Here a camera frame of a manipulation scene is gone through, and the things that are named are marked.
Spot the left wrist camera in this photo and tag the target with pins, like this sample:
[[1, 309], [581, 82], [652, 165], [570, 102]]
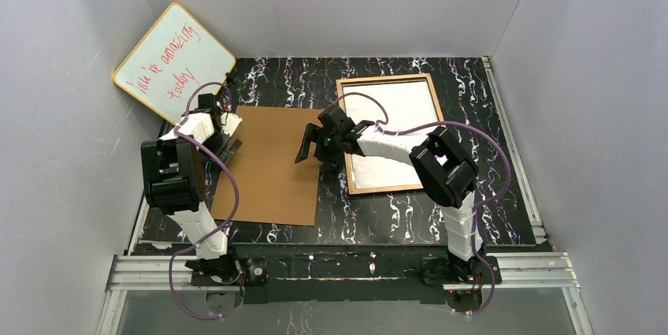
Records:
[[230, 123]]

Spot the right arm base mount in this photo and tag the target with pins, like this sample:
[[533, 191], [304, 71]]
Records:
[[443, 271]]

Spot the brown backing board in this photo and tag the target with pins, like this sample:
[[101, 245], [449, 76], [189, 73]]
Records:
[[273, 188]]

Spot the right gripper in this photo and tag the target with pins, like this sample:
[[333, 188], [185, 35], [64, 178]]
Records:
[[318, 139]]

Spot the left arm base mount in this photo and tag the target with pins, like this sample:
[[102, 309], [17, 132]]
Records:
[[227, 272]]

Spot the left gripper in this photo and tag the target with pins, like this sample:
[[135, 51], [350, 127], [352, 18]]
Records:
[[229, 144]]

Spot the white board yellow rim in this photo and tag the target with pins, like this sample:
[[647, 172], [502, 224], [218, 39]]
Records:
[[176, 56]]

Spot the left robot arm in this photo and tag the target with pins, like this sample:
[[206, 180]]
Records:
[[174, 177]]

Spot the aluminium rail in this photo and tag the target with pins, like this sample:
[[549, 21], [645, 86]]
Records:
[[340, 291]]

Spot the wooden picture frame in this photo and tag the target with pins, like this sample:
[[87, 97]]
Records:
[[386, 189]]

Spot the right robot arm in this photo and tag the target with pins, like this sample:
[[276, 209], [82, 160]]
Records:
[[445, 170]]

